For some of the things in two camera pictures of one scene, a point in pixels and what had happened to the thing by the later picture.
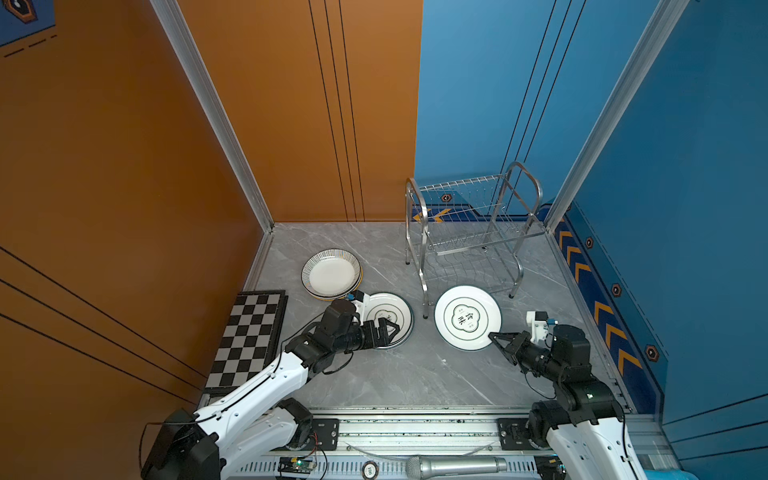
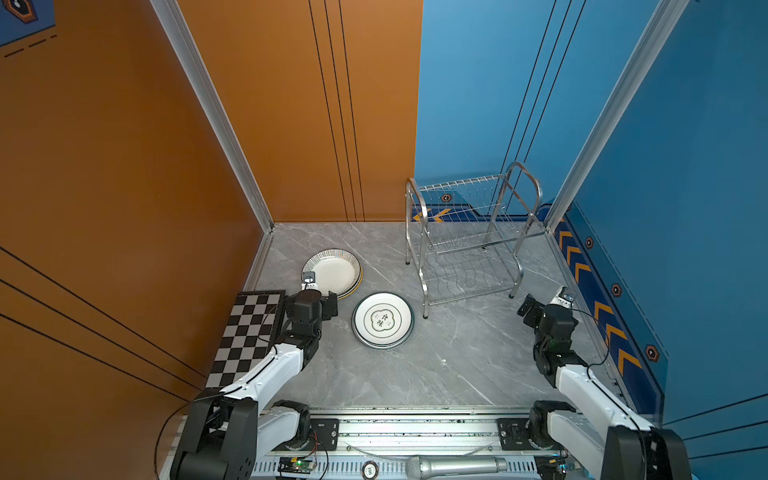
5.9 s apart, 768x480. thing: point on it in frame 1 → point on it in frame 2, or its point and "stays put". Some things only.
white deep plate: [330, 272] stays put
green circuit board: [296, 465] stays put
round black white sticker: [370, 470] stays put
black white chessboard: [249, 340] stays put
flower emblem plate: [465, 316] → [382, 320]
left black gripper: [383, 339] → [328, 306]
